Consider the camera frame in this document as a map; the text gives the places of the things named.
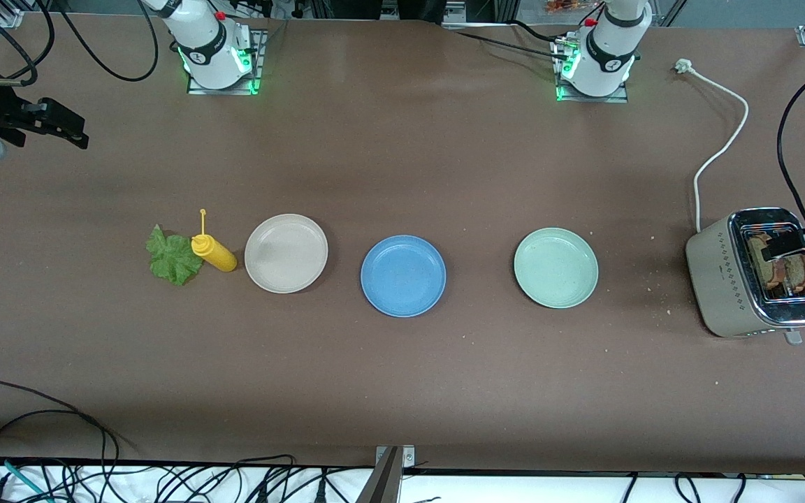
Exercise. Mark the pale green round plate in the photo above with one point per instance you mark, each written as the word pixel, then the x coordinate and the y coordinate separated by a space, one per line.
pixel 555 267

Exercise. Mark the beige chrome two-slot toaster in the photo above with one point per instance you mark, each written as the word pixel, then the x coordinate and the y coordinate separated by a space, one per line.
pixel 724 293

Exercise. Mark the yellow mustard squeeze bottle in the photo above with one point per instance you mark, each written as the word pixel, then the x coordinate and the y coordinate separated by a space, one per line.
pixel 217 255

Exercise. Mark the blue round plate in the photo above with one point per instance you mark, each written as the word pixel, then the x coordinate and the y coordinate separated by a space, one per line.
pixel 403 276

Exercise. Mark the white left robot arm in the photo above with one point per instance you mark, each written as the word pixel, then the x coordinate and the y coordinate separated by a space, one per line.
pixel 605 49

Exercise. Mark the small metal table bracket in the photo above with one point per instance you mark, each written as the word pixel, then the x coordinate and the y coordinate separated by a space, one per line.
pixel 408 454

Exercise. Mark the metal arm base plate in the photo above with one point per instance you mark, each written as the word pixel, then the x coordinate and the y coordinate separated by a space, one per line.
pixel 622 98
pixel 261 63

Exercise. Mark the dark grey metal post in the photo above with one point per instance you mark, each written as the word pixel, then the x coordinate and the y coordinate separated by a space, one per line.
pixel 381 482

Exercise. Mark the green lettuce leaf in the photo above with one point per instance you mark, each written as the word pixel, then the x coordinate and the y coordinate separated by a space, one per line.
pixel 172 258

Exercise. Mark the orange snack packet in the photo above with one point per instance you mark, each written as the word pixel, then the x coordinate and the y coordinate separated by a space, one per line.
pixel 570 5

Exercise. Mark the beige round plate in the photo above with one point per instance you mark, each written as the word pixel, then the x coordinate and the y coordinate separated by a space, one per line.
pixel 286 253

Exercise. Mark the toasted bread slice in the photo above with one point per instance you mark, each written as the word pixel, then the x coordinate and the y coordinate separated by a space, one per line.
pixel 799 274
pixel 762 269

